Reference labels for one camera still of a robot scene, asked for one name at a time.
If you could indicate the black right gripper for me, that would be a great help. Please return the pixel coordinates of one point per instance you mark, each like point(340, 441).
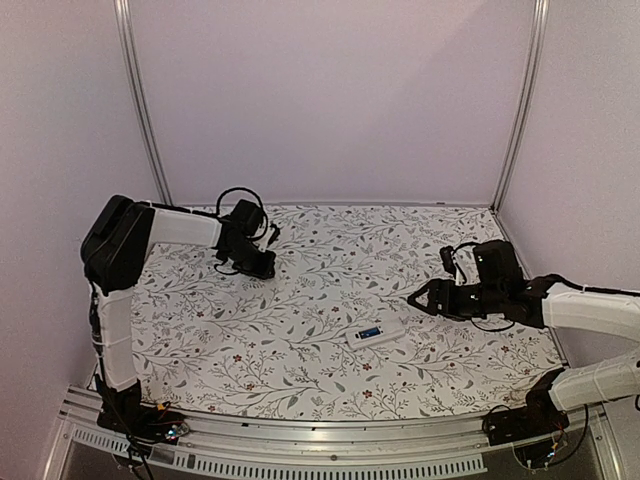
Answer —
point(445, 297)

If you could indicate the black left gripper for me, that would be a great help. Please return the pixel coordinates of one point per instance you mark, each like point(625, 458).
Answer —
point(264, 271)

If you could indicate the blue battery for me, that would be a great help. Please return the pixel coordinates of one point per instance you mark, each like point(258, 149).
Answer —
point(369, 333)

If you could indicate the white remote control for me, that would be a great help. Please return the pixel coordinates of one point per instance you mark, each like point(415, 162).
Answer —
point(391, 331)

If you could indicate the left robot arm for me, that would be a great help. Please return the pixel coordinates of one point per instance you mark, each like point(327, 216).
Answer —
point(115, 251)

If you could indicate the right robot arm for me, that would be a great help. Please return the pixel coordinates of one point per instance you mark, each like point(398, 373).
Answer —
point(544, 302)

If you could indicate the floral patterned table mat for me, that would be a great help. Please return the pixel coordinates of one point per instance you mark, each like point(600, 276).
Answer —
point(205, 339)

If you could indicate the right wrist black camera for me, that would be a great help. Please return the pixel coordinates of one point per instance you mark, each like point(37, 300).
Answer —
point(447, 257)

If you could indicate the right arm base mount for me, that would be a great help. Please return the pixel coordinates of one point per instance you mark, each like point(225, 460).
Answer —
point(534, 432)

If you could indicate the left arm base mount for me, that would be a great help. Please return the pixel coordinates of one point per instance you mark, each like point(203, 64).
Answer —
point(124, 412)

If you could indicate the front aluminium rail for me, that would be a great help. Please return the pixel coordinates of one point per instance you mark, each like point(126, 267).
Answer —
point(229, 447)

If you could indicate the left aluminium frame post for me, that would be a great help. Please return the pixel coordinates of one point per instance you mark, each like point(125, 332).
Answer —
point(136, 85)

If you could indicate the aluminium frame post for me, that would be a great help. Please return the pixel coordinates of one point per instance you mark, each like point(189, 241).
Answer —
point(525, 99)
point(136, 85)

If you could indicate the right aluminium frame post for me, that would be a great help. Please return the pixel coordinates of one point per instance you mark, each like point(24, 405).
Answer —
point(525, 99)

